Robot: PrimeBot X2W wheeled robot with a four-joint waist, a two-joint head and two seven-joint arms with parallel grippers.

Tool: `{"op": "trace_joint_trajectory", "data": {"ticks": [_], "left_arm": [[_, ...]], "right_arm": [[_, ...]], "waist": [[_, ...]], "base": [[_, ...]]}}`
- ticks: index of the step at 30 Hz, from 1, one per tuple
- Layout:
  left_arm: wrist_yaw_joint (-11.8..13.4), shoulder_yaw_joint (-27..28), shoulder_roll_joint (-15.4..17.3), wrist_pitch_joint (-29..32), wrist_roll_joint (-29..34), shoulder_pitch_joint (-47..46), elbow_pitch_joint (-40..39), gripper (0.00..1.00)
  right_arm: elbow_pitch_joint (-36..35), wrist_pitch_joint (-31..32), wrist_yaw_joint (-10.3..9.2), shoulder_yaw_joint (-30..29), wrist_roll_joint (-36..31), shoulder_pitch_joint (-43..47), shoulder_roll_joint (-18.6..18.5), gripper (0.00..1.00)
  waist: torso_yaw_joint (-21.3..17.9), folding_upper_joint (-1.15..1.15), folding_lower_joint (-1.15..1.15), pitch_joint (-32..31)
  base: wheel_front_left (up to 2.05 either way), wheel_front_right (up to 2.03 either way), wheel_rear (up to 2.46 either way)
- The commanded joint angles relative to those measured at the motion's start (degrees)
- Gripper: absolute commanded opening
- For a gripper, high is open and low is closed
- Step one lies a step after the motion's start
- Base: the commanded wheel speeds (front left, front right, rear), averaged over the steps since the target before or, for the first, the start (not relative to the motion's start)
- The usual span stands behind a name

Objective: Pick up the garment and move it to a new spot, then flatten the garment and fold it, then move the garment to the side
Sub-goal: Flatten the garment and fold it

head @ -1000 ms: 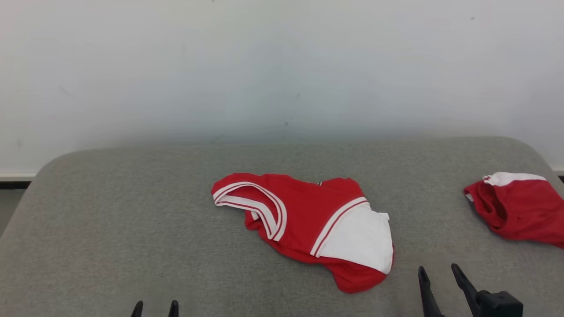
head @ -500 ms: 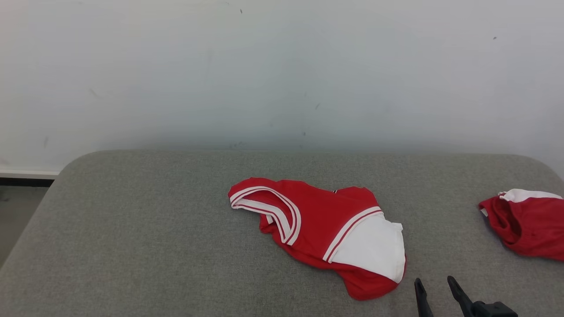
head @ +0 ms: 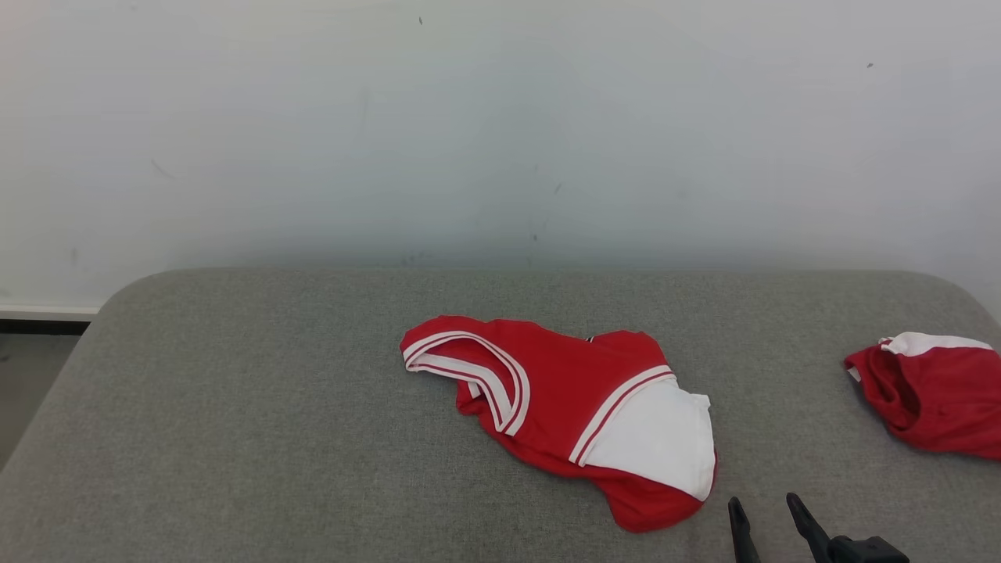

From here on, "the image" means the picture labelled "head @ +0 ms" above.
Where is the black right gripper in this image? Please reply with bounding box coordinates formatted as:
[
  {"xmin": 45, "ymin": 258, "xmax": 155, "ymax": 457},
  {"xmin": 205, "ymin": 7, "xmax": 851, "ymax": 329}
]
[{"xmin": 727, "ymin": 492, "xmax": 911, "ymax": 563}]

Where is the red shorts white waistband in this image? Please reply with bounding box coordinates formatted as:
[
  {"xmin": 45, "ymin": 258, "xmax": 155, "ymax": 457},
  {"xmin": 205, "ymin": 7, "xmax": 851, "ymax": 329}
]
[{"xmin": 843, "ymin": 332, "xmax": 1001, "ymax": 461}]

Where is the red white basketball jersey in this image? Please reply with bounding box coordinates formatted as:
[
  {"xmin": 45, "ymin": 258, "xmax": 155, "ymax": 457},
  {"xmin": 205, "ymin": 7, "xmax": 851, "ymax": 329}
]
[{"xmin": 400, "ymin": 314, "xmax": 719, "ymax": 534}]

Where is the white black wall baseboard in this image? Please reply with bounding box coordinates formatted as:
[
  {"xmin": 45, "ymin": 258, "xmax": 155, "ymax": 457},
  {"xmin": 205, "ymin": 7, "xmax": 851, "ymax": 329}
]
[{"xmin": 0, "ymin": 303, "xmax": 102, "ymax": 336}]

